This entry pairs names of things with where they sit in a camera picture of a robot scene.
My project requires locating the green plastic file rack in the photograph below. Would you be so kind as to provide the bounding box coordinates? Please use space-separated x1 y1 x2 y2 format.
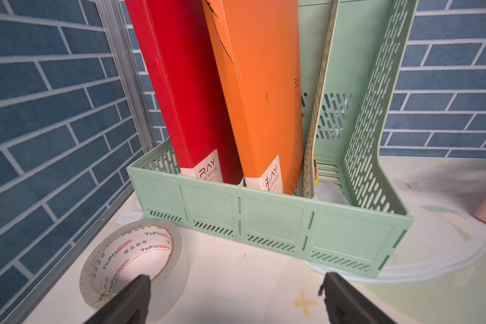
128 1 417 278

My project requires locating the orange file folder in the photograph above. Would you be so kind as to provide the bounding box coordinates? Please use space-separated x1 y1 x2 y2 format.
202 1 304 195

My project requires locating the aluminium corner post left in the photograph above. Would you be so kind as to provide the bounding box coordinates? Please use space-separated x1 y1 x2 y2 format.
96 0 158 153

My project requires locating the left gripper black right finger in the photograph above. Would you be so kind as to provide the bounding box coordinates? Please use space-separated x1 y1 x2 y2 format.
318 272 395 324

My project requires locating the clear packing tape roll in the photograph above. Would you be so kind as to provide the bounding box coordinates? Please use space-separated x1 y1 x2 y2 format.
80 219 190 323

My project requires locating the red file folder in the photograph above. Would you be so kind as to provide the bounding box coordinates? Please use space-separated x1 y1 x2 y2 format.
126 1 244 184

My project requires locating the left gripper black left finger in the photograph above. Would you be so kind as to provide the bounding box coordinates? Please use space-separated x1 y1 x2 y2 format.
85 275 151 324

